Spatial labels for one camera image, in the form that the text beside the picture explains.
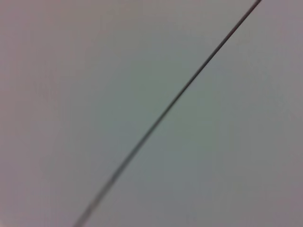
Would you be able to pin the thin black rod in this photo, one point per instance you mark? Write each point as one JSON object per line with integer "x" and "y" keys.
{"x": 180, "y": 92}

